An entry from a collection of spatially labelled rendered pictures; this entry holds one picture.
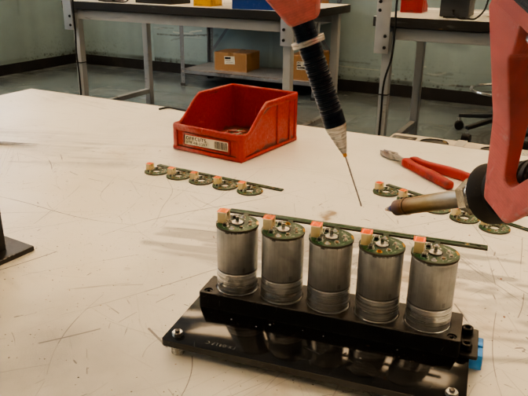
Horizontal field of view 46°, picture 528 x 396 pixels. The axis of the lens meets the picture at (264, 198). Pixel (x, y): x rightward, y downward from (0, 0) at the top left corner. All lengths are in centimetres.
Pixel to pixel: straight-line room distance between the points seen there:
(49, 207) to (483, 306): 37
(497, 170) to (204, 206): 36
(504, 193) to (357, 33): 475
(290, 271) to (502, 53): 19
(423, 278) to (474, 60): 447
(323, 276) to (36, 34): 592
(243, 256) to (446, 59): 450
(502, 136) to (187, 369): 20
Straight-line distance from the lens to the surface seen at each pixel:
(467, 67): 479
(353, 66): 501
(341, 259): 34
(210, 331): 35
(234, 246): 35
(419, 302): 34
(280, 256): 34
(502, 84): 22
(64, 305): 41
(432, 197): 29
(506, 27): 21
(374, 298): 34
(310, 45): 29
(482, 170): 26
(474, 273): 46
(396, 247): 34
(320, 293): 35
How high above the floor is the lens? 95
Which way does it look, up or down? 21 degrees down
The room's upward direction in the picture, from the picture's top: 1 degrees clockwise
